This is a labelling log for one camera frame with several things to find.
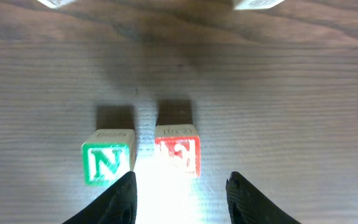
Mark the red E block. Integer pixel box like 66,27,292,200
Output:
154,124,201,178

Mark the yellow O block lower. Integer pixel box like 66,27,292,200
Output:
38,0,76,9

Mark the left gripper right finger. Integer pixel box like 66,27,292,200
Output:
226,171,300,224

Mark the yellow S block lower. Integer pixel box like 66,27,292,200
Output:
232,0,284,10

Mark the green N block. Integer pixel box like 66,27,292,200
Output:
81,129,138,186

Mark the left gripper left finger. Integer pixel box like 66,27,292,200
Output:
63,171,137,224

